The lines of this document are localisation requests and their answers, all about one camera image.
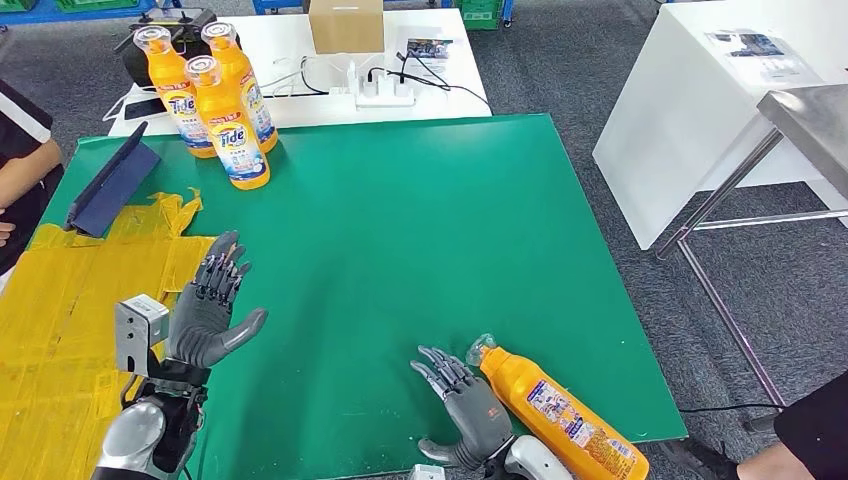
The black carrying case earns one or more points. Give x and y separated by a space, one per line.
134 69

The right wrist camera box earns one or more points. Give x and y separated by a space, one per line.
427 473

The dark blue tablet case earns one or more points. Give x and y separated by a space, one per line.
112 191

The stainless steel table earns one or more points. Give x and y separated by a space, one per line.
811 126

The green table mat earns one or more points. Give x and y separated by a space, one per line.
397 252

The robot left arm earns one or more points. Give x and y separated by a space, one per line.
142 437

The person's forearm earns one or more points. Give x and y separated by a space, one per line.
30 175

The person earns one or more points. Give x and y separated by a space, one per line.
20 132
818 437

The white charger plug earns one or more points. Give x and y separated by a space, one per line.
352 78
383 81

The black drone remote controller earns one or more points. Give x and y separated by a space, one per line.
179 16

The white rectangular table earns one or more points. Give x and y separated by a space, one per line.
298 36

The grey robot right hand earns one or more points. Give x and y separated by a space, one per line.
480 417

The large printed leaflet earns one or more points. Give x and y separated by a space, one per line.
758 55

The white panel-sided table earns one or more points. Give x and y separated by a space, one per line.
676 119

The black smartphone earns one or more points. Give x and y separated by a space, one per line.
142 109

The brown cardboard box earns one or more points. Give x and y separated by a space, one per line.
347 26

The orange detergent bottle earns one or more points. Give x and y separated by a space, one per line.
255 106
232 139
179 99
550 411

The green plastic crate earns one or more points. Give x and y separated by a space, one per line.
16 4
99 4
478 16

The white power strip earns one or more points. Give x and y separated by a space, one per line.
385 99

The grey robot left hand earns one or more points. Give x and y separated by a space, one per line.
199 324

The person's hand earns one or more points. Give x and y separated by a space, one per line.
5 233

